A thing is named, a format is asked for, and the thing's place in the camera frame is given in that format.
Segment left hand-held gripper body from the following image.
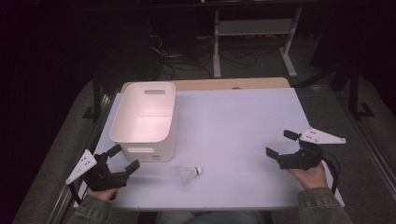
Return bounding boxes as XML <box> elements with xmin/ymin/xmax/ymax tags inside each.
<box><xmin>65</xmin><ymin>149</ymin><xmax>130</xmax><ymax>192</ymax></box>

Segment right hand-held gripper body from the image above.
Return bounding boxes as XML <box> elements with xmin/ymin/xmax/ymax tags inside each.
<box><xmin>276</xmin><ymin>126</ymin><xmax>347</xmax><ymax>171</ymax></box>

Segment white plastic storage bin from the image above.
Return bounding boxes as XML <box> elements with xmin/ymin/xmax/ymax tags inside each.
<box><xmin>109</xmin><ymin>81</ymin><xmax>179</xmax><ymax>163</ymax></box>

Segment white shuttlecock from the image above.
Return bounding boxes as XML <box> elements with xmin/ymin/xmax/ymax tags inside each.
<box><xmin>174</xmin><ymin>165</ymin><xmax>204</xmax><ymax>187</ymax></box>

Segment person's left hand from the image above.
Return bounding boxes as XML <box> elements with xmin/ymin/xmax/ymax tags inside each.
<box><xmin>86</xmin><ymin>187</ymin><xmax>120</xmax><ymax>203</ymax></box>

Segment person's right hand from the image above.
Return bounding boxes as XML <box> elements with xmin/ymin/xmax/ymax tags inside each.
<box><xmin>287</xmin><ymin>162</ymin><xmax>330</xmax><ymax>191</ymax></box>

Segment black metal stand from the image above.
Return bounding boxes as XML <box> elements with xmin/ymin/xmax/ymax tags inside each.
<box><xmin>347</xmin><ymin>60</ymin><xmax>376</xmax><ymax>121</ymax></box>

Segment wooden board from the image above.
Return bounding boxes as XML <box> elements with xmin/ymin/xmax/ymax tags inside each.
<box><xmin>120</xmin><ymin>77</ymin><xmax>291</xmax><ymax>93</ymax></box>

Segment person's legs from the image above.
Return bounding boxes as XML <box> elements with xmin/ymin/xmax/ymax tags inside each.
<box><xmin>155</xmin><ymin>210</ymin><xmax>266</xmax><ymax>224</ymax></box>

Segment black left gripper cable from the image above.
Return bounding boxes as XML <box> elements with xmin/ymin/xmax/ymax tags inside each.
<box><xmin>68</xmin><ymin>182</ymin><xmax>83</xmax><ymax>206</ymax></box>

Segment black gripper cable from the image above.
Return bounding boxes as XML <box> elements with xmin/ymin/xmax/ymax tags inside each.
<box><xmin>320</xmin><ymin>157</ymin><xmax>341</xmax><ymax>196</ymax></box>
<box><xmin>68</xmin><ymin>182</ymin><xmax>83</xmax><ymax>206</ymax></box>

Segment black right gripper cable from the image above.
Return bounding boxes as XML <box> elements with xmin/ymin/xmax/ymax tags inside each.
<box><xmin>320</xmin><ymin>157</ymin><xmax>341</xmax><ymax>196</ymax></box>

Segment white metal desk frame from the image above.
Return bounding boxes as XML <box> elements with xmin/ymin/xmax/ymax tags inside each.
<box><xmin>212</xmin><ymin>7</ymin><xmax>304</xmax><ymax>79</ymax></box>

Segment tangle of floor cables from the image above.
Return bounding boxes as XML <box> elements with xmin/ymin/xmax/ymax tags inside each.
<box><xmin>145</xmin><ymin>29</ymin><xmax>283</xmax><ymax>80</ymax></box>

